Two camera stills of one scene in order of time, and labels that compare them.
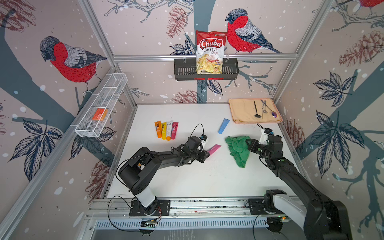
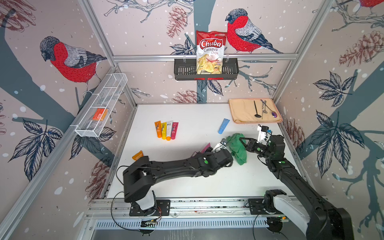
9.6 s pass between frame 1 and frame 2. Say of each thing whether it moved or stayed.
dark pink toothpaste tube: stayed
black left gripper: moved
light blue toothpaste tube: stayed
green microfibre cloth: stayed
